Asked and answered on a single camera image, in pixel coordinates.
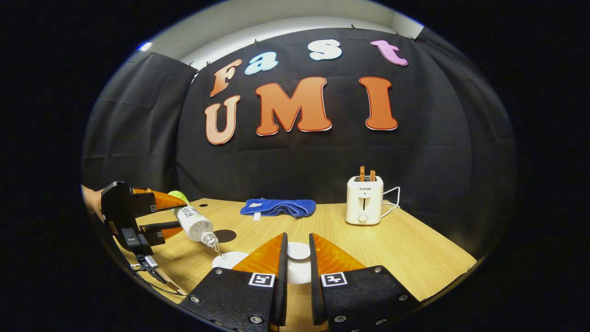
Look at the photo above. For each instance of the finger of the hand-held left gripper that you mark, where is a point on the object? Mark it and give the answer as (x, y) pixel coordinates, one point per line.
(159, 226)
(168, 200)

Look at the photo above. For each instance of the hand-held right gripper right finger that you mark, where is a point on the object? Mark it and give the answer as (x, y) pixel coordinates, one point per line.
(315, 295)

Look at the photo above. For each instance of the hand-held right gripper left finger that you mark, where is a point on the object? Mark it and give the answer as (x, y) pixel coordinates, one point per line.
(282, 295)

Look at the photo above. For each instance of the clear water bottle green label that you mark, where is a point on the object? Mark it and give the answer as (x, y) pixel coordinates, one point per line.
(193, 221)

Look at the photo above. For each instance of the dark round coaster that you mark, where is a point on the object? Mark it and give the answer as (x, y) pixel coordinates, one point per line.
(227, 236)

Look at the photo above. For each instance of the blue towel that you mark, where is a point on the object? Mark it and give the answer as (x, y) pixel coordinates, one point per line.
(281, 207)

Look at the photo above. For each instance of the white toaster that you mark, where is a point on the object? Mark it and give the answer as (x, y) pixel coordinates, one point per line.
(364, 203)

